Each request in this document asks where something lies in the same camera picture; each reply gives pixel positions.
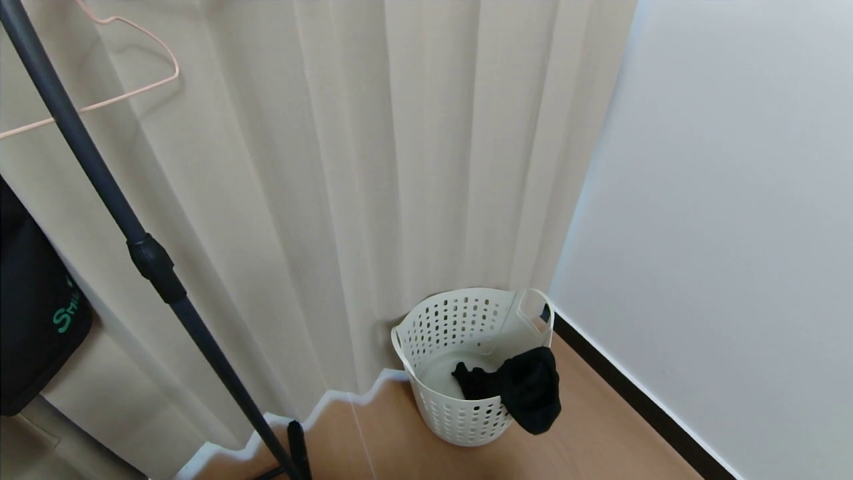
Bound black clothes rack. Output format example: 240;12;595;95
0;0;313;480

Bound black drawstring shorts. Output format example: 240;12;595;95
0;177;94;417

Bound white laundry basket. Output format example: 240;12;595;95
391;288;556;447

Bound pink clothes hanger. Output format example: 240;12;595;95
0;0;181;141

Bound beige curtain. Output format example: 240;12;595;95
0;0;637;480

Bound black mesh garment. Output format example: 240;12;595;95
451;347;562;436

